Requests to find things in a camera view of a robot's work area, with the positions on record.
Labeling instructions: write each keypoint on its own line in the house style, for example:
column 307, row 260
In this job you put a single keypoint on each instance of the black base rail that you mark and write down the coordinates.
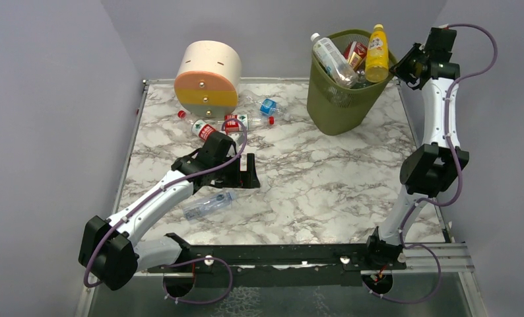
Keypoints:
column 273, row 265

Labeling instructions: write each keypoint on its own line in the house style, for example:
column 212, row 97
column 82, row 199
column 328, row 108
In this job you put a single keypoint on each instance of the red gold label bottle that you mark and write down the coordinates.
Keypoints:
column 355, row 53

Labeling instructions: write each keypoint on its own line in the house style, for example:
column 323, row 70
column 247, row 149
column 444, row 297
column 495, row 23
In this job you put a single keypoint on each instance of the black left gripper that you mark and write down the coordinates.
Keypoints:
column 241, row 174

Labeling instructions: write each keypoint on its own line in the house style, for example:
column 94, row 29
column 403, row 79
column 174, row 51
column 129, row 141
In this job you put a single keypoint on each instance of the yellow juice bottle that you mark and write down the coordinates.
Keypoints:
column 377, row 58

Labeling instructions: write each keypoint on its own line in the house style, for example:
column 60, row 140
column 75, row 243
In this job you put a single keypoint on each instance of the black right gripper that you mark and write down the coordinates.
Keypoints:
column 410, row 64

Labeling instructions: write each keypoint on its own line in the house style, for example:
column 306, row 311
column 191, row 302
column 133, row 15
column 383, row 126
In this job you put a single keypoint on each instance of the clear bottle pale blue cap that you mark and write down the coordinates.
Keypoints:
column 207, row 205

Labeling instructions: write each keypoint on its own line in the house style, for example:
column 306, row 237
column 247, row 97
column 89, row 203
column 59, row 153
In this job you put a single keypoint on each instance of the red label bottle top left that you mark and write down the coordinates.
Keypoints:
column 197, row 125

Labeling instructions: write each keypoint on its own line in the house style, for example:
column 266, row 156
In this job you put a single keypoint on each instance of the green mesh waste bin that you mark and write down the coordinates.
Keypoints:
column 335, row 109

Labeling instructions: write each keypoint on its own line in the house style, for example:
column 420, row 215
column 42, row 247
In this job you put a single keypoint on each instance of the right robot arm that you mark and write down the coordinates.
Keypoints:
column 436, row 163

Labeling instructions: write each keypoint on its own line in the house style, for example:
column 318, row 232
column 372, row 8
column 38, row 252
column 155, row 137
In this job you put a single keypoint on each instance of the red label bottle red cap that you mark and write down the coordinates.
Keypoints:
column 234, row 123

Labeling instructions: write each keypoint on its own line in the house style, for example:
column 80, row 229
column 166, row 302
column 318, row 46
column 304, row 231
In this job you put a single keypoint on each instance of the clear bottle blue label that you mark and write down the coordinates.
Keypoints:
column 267, row 106

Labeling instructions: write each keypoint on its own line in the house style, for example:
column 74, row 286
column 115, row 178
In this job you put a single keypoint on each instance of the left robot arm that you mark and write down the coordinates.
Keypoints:
column 112, row 250

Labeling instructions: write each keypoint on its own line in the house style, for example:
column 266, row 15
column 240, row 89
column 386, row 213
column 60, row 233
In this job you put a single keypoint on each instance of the round cream drawer cabinet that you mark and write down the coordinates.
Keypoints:
column 207, row 81

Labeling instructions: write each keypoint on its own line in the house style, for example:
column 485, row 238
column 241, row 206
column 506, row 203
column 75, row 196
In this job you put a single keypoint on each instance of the white blue label tea bottle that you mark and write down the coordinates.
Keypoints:
column 333, row 61

